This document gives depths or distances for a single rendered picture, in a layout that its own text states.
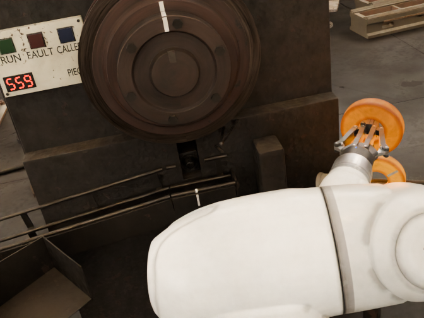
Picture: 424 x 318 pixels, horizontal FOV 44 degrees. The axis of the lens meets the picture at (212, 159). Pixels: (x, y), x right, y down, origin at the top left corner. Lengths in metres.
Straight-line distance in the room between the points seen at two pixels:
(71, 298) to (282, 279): 1.04
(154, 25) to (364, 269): 0.89
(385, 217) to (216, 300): 0.17
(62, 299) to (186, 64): 0.70
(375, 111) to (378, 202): 0.84
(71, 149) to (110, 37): 0.42
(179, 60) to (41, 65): 0.43
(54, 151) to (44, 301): 0.43
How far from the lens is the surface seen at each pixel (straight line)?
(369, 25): 4.80
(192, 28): 1.27
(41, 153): 1.63
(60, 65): 1.52
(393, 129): 1.37
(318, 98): 1.65
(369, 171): 1.17
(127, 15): 1.30
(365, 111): 1.35
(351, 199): 0.52
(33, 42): 1.51
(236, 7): 1.36
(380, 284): 0.52
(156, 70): 1.28
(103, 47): 1.34
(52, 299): 1.51
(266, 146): 1.55
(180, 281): 0.51
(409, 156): 3.04
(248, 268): 0.50
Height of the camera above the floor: 1.56
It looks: 30 degrees down
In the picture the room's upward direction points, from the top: 9 degrees counter-clockwise
